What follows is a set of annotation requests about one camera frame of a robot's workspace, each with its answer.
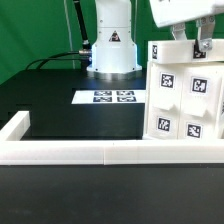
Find white cabinet body box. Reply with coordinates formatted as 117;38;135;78
143;62;224;140

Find white U-shaped fence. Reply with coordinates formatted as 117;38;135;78
0;111;224;165

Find black cables on table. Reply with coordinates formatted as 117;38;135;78
25;49;92;70

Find white cabinet door panel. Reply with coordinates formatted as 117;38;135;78
144;63;184;139
178;63;224;140

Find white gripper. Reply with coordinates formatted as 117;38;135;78
149;0;224;52

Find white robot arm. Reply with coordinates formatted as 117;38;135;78
87;0;224;80

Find black ribbed robot cable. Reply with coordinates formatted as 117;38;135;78
73;0;92;51

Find flat white tag base plate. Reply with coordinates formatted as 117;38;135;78
72;90;146;104

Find small white tagged cube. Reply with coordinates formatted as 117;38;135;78
148;39;224;64

